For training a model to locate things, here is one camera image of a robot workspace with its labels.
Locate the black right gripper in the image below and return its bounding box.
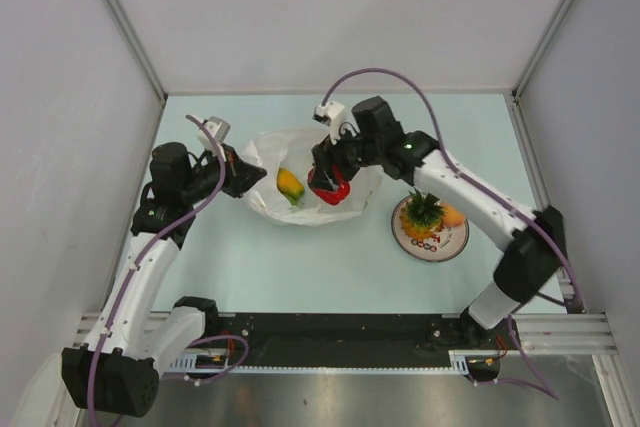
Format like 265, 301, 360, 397
310, 121, 383, 193

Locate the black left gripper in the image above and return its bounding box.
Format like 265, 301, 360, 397
180, 143, 266, 204

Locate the red fake pepper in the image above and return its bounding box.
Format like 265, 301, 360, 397
307, 165, 351, 206

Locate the white plastic bag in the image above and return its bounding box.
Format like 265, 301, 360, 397
241, 128, 382, 226

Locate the orange fake pineapple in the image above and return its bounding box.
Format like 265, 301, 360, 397
400, 189, 444, 241

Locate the orange pink fake peach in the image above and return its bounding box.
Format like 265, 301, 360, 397
442, 204, 466, 228

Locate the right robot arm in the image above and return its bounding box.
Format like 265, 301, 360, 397
307, 96, 567, 348

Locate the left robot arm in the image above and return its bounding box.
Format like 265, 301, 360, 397
61, 142, 267, 417

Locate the orange green fake papaya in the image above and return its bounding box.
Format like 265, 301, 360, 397
276, 168, 305, 206

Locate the round printed plate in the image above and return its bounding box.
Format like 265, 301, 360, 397
391, 196, 470, 263

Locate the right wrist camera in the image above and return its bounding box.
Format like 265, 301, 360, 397
312, 101, 347, 144

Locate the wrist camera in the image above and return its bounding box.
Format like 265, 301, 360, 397
312, 101, 347, 144
196, 117, 231, 152

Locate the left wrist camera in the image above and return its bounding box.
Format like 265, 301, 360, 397
196, 117, 231, 152

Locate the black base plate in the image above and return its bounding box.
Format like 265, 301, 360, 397
205, 313, 506, 355

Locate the left aluminium corner post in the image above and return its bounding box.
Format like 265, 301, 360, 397
74, 0, 169, 103

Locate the aluminium corner post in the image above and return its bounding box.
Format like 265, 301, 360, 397
511, 0, 577, 101
74, 0, 169, 103

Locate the white slotted cable duct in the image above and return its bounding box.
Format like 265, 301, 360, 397
165, 343, 504, 381

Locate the right aluminium corner post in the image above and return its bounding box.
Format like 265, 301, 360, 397
511, 0, 577, 101

